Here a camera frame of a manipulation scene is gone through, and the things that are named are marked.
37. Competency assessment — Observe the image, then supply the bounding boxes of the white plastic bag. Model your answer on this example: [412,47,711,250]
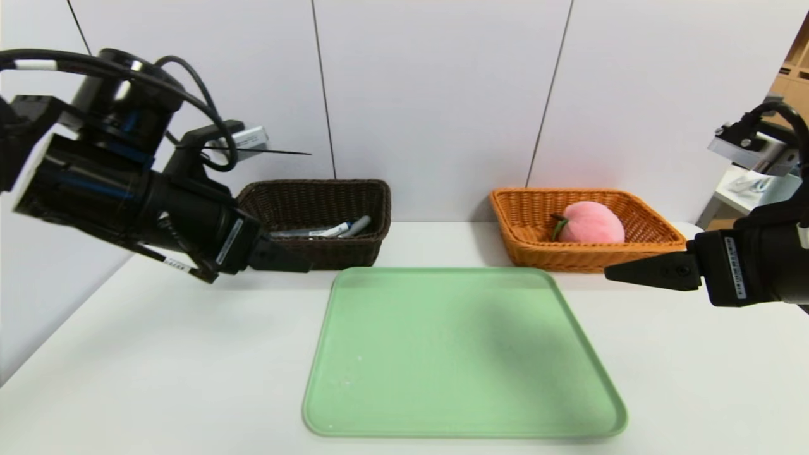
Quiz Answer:
[727,174,777,198]

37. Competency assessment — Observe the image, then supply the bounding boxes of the green plastic tray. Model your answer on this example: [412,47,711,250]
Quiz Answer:
[302,266,628,438]

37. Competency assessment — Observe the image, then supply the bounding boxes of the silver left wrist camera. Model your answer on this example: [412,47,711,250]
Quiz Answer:
[212,125,270,154]

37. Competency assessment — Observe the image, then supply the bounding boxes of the dark brown wicker basket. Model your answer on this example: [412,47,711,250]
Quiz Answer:
[236,179,392,271]

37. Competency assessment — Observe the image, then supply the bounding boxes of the orange wicker basket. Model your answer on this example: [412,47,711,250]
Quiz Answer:
[488,188,688,274]

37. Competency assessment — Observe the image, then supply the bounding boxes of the pink plush peach toy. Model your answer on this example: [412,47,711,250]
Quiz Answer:
[551,201,626,244]

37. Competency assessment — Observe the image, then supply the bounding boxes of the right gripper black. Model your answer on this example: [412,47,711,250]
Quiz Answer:
[604,217,809,308]

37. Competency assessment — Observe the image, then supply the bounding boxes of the black left camera cable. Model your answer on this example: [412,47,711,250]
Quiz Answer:
[155,56,239,173]

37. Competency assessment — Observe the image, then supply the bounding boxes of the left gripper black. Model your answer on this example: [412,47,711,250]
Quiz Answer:
[150,175,313,276]

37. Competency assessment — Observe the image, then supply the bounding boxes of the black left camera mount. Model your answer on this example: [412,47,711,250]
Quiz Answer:
[166,120,246,184]

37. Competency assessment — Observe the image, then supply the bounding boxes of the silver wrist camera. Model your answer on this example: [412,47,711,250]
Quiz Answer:
[212,125,270,154]
[707,122,801,178]

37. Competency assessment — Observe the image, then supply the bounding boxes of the white peeler grey handle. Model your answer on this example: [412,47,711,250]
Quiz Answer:
[341,215,372,239]

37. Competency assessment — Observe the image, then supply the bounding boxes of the wooden background shelf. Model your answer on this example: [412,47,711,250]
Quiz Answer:
[743,13,809,143]

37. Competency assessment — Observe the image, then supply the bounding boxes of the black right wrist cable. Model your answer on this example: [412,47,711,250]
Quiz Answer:
[746,101,809,168]

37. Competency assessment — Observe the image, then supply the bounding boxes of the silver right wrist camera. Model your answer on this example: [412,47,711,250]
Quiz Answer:
[707,122,801,178]

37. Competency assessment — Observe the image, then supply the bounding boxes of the thin black zip tie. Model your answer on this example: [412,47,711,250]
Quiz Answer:
[202,146,312,156]

